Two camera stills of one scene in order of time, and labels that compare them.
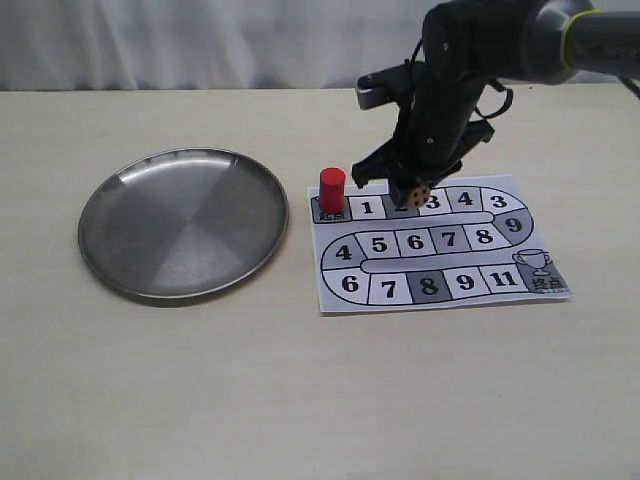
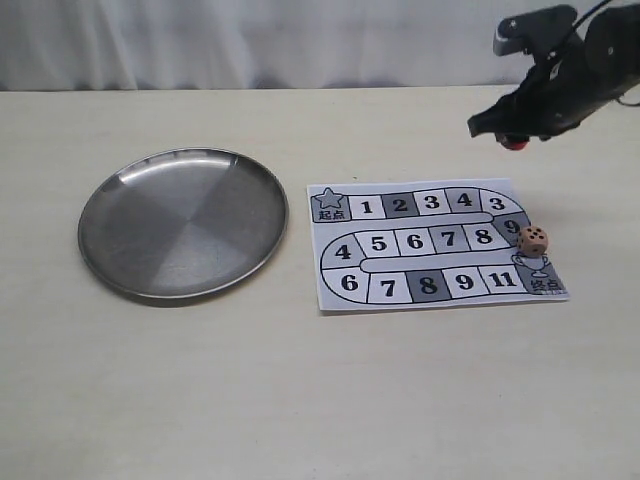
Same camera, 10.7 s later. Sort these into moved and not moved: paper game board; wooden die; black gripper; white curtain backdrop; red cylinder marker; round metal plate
Moved: black gripper; wooden die; red cylinder marker
Not moved: white curtain backdrop; round metal plate; paper game board
